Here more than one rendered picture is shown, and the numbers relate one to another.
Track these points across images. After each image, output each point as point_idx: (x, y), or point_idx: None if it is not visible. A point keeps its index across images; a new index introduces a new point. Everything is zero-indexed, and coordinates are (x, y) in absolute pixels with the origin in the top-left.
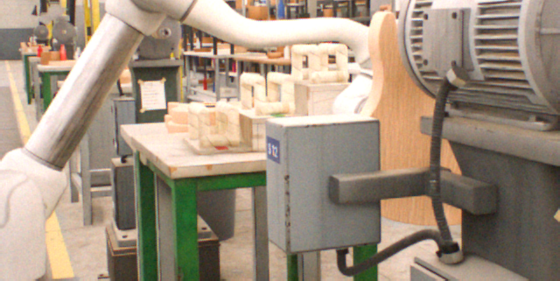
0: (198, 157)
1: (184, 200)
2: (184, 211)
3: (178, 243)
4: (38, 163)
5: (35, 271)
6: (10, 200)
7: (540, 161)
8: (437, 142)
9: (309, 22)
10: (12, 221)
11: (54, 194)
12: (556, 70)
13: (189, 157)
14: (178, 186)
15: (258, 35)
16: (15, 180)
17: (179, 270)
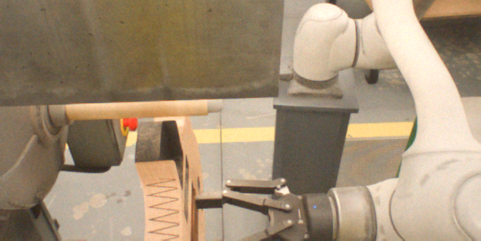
0: (478, 124)
1: (414, 134)
2: (411, 140)
3: (401, 157)
4: (376, 23)
5: (303, 73)
6: (303, 24)
7: None
8: None
9: (408, 50)
10: (298, 36)
11: (372, 50)
12: None
13: (479, 117)
14: (416, 119)
15: (379, 23)
16: (313, 16)
17: (396, 174)
